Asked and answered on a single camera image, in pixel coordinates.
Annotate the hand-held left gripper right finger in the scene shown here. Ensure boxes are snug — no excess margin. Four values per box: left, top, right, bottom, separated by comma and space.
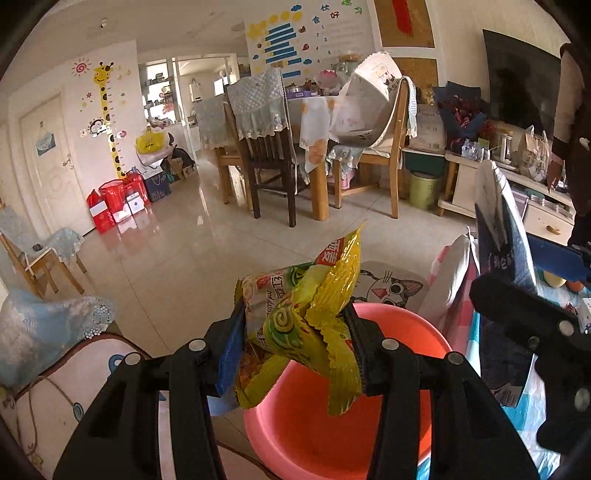
343, 304, 539, 480

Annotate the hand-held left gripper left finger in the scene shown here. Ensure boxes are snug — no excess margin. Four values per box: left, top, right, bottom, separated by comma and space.
53, 304, 249, 480

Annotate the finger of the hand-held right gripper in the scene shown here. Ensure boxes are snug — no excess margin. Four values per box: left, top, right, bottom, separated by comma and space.
468, 272, 591, 457
527, 234, 591, 283

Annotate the yellow snack packet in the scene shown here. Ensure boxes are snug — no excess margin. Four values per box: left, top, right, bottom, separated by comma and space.
233, 222, 368, 416

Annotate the dark blue snack packet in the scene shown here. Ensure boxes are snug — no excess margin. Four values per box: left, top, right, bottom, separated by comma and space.
475, 159, 539, 409

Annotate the pink plastic basin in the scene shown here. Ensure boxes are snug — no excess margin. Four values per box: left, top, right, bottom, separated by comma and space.
243, 302, 453, 480

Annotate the pink and white bag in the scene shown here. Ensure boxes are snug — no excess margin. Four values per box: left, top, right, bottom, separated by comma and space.
418, 232, 478, 330

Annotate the cat print floor mat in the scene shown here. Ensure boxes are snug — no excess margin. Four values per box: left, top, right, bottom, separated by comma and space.
355, 261, 424, 309

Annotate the white television cabinet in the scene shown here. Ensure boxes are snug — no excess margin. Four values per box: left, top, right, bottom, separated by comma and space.
437, 151, 578, 246

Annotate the clear plastic bag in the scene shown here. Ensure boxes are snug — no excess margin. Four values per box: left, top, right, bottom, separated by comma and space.
516, 126, 553, 184

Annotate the white kettle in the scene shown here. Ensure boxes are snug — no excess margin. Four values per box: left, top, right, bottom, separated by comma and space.
491, 124, 516, 165

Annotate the green waste bin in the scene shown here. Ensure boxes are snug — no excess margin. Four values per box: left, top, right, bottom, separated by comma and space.
409, 171, 440, 210

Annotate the light wooden chair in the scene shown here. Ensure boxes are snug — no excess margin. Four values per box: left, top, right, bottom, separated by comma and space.
331, 78, 416, 220

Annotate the dark blue flower bouquet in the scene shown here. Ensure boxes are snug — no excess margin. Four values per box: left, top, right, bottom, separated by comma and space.
433, 82, 491, 141

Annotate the dark blue gift bag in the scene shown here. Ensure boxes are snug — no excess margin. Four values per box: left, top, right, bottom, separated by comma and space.
143, 173, 172, 203

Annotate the black television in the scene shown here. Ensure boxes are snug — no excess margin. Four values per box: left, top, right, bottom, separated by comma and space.
482, 29, 563, 136

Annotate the cartoon print cushion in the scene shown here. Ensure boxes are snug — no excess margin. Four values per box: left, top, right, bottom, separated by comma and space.
0, 332, 155, 480

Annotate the light blue lace cloth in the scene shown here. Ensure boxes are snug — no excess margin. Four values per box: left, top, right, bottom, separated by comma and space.
0, 287, 117, 386

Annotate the red gift bag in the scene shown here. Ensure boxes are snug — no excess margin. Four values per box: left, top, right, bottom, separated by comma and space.
87, 188, 116, 234
99, 180, 127, 214

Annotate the dark wooden chair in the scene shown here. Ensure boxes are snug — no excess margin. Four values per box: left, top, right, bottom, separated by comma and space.
225, 69, 311, 228

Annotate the dining table with printed cloth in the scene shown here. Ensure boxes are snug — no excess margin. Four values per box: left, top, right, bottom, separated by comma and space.
284, 90, 365, 221

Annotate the wooden chair with lace cover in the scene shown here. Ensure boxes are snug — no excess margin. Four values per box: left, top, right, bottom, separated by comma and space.
0, 205, 88, 298

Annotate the yellow shopping bag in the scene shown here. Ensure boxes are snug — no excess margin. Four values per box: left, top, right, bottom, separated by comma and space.
135, 127, 169, 156

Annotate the small cork board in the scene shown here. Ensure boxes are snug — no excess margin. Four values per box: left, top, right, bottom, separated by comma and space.
392, 57, 439, 89

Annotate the white printed chair cover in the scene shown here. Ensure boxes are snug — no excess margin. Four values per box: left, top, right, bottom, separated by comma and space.
330, 52, 403, 149

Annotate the lace chair back cover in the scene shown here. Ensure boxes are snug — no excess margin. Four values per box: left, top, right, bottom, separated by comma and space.
226, 68, 291, 140

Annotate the white door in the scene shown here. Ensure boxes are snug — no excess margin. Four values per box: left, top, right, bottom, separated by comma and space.
18, 95, 95, 236

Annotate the blue door hanger sign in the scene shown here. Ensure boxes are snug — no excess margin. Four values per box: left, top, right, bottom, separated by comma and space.
36, 121, 59, 156

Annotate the cork board with red strip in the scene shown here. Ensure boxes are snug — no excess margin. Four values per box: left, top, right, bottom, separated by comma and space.
373, 0, 435, 49

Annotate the giraffe wall sticker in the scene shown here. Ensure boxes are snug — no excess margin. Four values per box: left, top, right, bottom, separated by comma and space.
92, 62, 127, 180

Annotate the colourful wall chart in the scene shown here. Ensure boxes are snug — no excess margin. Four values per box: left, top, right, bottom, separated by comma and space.
244, 0, 376, 80

